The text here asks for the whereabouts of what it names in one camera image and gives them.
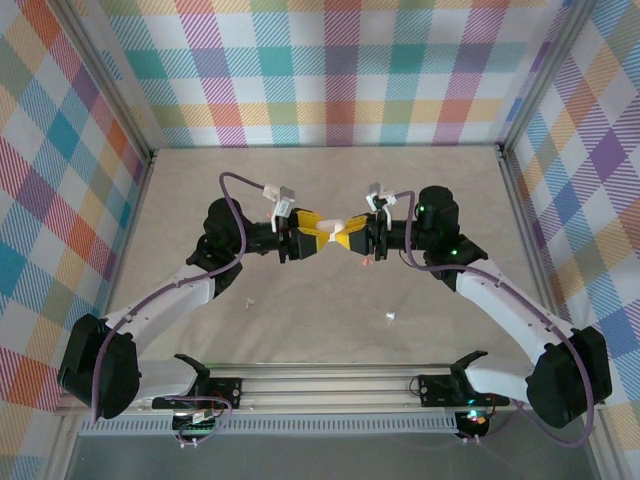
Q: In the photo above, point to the white earbud charging case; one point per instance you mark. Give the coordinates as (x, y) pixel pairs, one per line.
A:
(330, 226)

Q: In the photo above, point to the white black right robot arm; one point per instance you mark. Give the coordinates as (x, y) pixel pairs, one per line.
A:
(500, 300)

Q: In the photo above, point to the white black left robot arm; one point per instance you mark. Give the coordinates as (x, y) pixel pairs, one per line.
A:
(165, 300)

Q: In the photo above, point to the circuit board with lit LED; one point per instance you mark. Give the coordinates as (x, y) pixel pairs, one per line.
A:
(475, 419)

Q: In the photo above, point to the green terminal circuit board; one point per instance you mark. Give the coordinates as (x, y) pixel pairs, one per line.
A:
(192, 425)

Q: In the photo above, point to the grey metal base panel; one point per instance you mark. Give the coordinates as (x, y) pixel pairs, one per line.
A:
(325, 460)

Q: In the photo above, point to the aluminium table side rail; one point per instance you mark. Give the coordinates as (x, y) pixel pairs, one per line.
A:
(131, 220)
(525, 225)

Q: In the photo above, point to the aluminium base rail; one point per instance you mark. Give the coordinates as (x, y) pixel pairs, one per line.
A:
(325, 387)

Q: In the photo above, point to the aluminium frame post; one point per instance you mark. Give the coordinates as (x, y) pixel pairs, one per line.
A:
(542, 75)
(115, 85)

